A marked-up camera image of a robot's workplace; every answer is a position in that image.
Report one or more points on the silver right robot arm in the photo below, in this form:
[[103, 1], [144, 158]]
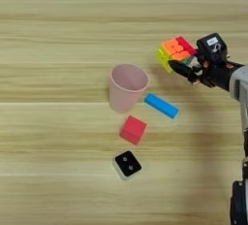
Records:
[[241, 106]]

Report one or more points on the blue rectangular block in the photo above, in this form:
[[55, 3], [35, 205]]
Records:
[[161, 106]]

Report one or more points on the colourful puzzle cube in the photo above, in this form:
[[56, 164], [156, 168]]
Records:
[[175, 51]]

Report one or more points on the red cube block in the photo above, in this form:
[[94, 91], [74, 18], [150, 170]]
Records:
[[133, 130]]

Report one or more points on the black white square device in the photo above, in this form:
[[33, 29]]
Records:
[[128, 165]]

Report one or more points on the pink plastic cup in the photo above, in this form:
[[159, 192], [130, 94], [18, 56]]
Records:
[[128, 90]]

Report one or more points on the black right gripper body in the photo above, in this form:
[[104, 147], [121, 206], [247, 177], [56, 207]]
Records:
[[217, 75]]

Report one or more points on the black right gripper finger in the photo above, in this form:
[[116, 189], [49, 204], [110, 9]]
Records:
[[182, 70]]

